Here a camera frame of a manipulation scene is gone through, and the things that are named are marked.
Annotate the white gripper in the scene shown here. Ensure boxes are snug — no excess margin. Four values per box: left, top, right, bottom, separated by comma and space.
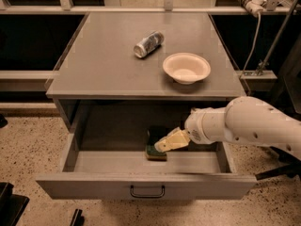
154, 107, 225, 152

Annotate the green and yellow sponge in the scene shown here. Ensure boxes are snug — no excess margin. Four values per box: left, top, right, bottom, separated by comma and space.
145, 126, 167, 161

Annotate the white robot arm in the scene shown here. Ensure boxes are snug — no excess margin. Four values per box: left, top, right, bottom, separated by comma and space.
154, 96, 301, 157

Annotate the open grey top drawer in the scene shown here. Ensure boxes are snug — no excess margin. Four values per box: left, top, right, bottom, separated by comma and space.
36, 101, 256, 201

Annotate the grey drawer cabinet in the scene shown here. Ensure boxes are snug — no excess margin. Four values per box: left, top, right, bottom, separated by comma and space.
47, 12, 245, 125

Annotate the white paper bowl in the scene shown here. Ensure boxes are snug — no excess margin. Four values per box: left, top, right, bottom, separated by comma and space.
163, 53, 211, 85

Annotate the silver drink can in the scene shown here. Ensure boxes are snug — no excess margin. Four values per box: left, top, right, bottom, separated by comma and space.
134, 31, 165, 58

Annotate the small black floor object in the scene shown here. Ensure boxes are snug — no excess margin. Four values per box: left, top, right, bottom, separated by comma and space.
70, 209, 85, 226

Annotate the black office chair base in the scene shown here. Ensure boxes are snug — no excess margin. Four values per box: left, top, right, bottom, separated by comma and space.
255, 146, 301, 180

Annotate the white power strip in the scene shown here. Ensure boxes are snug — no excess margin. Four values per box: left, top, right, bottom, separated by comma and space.
237, 0, 264, 17

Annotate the black object bottom left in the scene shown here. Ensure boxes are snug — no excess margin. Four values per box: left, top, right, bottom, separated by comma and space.
0, 182, 29, 226

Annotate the diagonal metal rod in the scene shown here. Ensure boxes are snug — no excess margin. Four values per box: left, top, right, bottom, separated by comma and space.
254, 0, 298, 75

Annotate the black drawer handle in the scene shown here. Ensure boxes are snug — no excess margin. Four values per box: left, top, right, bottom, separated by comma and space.
130, 186, 166, 199

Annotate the white power cable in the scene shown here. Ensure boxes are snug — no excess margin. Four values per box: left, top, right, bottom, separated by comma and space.
241, 11, 262, 77

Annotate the metal railing frame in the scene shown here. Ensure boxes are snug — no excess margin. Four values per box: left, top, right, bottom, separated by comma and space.
0, 0, 301, 16

